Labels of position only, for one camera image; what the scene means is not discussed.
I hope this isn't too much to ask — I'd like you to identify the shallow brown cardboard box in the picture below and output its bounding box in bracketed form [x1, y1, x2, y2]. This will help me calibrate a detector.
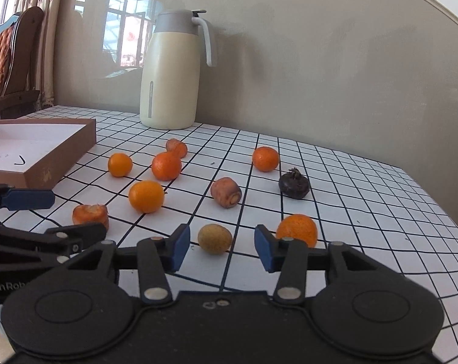
[0, 117, 96, 189]

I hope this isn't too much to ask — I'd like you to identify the cream thermos jug grey lid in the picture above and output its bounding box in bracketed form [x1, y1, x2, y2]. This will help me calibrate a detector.
[139, 9, 217, 130]

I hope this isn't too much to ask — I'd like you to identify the dark purple mangosteen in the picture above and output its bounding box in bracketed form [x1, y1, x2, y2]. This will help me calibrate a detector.
[278, 168, 310, 200]

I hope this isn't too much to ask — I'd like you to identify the wooden chair orange cushion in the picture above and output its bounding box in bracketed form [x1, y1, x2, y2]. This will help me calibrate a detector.
[0, 7, 45, 119]

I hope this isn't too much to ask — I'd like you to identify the small orange tangerine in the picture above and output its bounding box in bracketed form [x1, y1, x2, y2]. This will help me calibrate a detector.
[108, 153, 133, 177]

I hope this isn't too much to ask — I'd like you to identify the large orange tangerine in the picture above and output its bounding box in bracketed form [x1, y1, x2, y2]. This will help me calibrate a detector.
[128, 181, 165, 214]

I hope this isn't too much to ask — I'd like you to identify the black white grid tablecloth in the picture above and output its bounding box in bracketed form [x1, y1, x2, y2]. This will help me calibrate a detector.
[0, 106, 458, 363]

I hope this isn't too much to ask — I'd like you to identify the beige patterned curtain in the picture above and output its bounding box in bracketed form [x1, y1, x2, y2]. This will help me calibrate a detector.
[14, 0, 61, 111]

